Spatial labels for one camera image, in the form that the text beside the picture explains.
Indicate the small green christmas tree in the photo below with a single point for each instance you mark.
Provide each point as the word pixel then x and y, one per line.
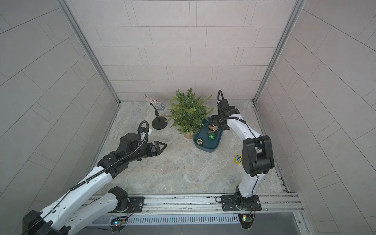
pixel 187 111

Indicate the green glitter ball ornament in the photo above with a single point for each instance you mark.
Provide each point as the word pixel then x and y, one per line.
pixel 211 135

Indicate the teal plastic tray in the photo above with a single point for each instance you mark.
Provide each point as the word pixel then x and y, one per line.
pixel 206 140

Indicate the black microphone stand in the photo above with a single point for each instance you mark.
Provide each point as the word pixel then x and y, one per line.
pixel 159 122

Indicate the right circuit board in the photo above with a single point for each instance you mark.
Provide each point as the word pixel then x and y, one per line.
pixel 246 220

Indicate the left circuit board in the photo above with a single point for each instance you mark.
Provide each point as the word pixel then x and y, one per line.
pixel 118 223

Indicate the red gold striped ornament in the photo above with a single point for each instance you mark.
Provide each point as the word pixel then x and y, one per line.
pixel 212 128

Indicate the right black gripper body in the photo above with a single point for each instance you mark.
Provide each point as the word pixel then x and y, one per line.
pixel 216 122

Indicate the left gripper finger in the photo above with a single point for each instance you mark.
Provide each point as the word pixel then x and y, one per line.
pixel 158 144
pixel 159 150

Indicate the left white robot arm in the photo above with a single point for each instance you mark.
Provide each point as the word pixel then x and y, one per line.
pixel 68 215

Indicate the silver glitter microphone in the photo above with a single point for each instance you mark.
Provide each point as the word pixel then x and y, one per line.
pixel 155 103

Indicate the circuit board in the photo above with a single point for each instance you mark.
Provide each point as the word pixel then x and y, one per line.
pixel 118 223
pixel 246 220

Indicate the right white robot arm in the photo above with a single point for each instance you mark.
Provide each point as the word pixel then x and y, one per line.
pixel 257 153

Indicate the metal base rail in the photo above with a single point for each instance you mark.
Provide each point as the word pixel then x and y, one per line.
pixel 148 204

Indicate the yellow round sticker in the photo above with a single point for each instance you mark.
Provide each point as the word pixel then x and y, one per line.
pixel 238 159

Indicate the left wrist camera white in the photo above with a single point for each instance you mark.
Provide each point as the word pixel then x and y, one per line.
pixel 144 131

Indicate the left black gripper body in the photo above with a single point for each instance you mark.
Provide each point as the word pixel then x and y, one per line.
pixel 147 150

